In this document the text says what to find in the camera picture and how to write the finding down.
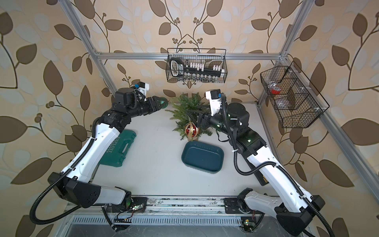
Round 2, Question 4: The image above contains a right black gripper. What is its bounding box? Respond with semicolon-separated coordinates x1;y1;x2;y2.
189;104;238;139

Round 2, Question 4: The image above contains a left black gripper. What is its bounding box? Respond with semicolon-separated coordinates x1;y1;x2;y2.
124;96;166;119

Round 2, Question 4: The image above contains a red gold striped ornament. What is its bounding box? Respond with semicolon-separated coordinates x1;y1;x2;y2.
185;122;199;141

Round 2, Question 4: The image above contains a green glitter ball ornament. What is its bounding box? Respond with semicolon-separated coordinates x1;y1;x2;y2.
159;97;168;109

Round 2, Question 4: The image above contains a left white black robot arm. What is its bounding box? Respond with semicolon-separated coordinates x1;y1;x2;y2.
29;87;168;225

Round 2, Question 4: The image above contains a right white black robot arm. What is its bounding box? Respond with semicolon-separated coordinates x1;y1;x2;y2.
186;90;335;237

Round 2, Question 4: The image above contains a small green christmas tree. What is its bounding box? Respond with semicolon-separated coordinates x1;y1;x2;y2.
166;93;207;140

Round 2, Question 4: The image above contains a black socket set holder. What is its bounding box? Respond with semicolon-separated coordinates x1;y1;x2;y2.
168;58;227;78

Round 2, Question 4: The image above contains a teal plastic tray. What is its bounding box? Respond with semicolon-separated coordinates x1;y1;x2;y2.
181;141;224;174

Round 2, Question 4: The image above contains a green plastic tool case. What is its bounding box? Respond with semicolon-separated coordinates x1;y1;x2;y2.
99;130;137;167

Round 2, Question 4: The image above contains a red item in basket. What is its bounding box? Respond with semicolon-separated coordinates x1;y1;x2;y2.
267;83;281;95

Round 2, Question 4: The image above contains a black flat box yellow label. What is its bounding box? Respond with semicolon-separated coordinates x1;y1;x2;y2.
247;161;269;186

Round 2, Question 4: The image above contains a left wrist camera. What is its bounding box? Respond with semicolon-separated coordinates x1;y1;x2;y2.
134;82;150;96

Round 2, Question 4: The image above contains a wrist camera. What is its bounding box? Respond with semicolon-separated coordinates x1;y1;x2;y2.
134;82;150;96
205;89;222;116

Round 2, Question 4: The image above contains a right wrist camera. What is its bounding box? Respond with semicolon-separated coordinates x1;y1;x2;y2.
205;89;222;116

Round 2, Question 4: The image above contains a black wire basket back wall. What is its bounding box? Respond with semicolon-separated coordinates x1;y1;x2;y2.
165;47;228;84

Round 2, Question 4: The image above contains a black wire basket wall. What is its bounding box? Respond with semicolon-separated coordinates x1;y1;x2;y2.
260;61;330;128
165;47;228;84

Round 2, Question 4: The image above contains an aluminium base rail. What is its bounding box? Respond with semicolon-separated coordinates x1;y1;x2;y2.
63;195;309;216

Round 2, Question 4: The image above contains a black wire basket right wall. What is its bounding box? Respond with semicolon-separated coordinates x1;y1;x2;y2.
260;61;330;128

